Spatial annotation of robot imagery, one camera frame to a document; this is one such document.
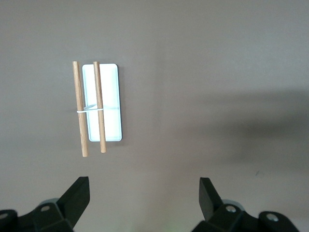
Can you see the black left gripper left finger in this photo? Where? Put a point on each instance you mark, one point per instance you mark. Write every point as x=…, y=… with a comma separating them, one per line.
x=70, y=205

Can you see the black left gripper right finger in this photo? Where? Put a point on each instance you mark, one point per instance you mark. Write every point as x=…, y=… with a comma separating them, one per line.
x=214, y=212

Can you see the wooden rack rod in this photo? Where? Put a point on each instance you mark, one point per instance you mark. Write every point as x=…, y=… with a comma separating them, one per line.
x=99, y=91
x=79, y=96

